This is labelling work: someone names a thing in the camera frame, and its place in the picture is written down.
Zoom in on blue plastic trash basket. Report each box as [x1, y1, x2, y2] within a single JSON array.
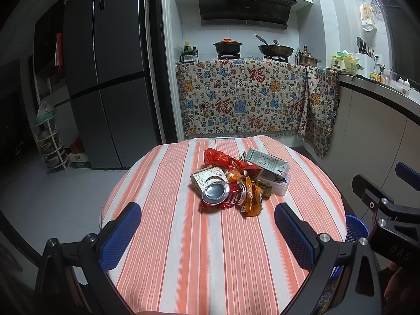
[[345, 215, 369, 243]]

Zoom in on clear plastic container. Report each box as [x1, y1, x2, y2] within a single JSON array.
[[257, 171, 290, 196]]

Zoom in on orange snack wrapper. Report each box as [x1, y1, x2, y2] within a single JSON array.
[[226, 171, 263, 218]]

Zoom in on white green milk carton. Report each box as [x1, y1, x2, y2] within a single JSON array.
[[245, 148, 289, 175]]

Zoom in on floral paper box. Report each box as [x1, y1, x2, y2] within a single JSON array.
[[190, 166, 228, 195]]

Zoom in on crushed red soda can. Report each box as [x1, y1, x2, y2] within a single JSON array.
[[200, 176, 246, 209]]

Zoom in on red plastic bag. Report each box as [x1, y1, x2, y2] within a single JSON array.
[[204, 148, 247, 171]]

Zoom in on white kitchen cabinet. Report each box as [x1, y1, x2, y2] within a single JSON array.
[[320, 75, 419, 222]]

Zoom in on person's right hand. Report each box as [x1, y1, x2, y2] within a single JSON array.
[[384, 262, 419, 314]]

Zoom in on orange striped tablecloth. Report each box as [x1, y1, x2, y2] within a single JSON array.
[[100, 136, 346, 314]]

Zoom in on white utensil holder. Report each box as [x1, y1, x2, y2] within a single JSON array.
[[355, 37, 374, 78]]

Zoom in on yellow green containers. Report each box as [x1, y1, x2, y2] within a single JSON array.
[[331, 50, 359, 74]]

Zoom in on patterned Chinese character cloth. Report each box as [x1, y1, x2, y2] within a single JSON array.
[[176, 58, 340, 158]]

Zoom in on steel pot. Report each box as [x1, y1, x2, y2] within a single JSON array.
[[296, 54, 319, 67]]

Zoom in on dark grey refrigerator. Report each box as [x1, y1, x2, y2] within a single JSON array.
[[63, 0, 159, 169]]

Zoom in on black pot orange lid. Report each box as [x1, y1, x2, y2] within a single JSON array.
[[214, 38, 242, 56]]

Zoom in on black range hood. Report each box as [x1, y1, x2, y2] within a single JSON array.
[[198, 0, 298, 30]]

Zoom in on white wire storage rack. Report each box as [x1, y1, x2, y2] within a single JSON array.
[[32, 102, 69, 172]]

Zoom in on black wok with handle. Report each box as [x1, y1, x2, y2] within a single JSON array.
[[255, 34, 294, 58]]

